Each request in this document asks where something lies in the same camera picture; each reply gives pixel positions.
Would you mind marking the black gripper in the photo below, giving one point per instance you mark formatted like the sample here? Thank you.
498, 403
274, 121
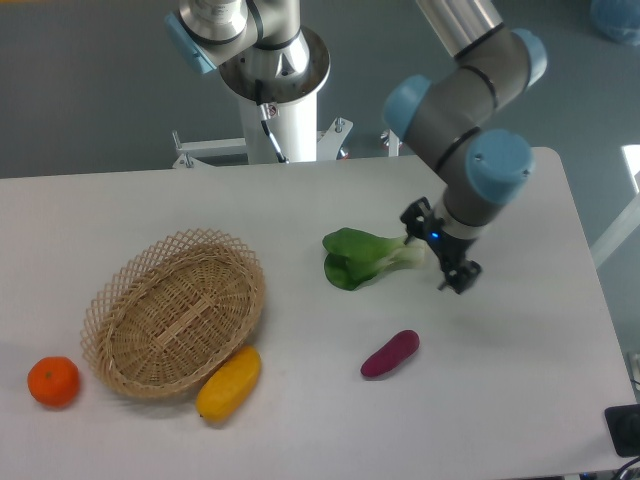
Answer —
460, 273

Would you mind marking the green bok choy vegetable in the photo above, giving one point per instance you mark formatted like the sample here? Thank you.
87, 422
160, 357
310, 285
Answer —
355, 257

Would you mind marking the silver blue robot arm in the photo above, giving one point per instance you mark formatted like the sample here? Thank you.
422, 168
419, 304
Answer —
483, 170

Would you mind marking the purple sweet potato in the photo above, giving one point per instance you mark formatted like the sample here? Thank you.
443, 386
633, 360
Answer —
391, 355

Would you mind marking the black device at table corner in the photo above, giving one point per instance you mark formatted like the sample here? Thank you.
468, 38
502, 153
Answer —
623, 425

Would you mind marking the yellow mango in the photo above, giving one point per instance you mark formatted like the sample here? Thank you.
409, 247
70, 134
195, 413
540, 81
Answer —
229, 386

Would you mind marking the woven wicker basket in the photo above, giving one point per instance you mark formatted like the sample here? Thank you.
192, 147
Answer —
174, 314

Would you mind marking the blue object top right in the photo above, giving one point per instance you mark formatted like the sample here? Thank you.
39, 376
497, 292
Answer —
617, 19

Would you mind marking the orange tangerine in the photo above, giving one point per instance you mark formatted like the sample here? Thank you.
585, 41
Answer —
54, 381

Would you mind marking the white metal base frame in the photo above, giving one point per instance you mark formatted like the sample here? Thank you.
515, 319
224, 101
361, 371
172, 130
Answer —
272, 142

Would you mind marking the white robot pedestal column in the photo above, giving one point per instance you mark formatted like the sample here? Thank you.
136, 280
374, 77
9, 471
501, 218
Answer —
280, 84

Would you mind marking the white bracket right edge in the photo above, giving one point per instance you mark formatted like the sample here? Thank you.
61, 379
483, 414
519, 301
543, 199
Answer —
634, 364

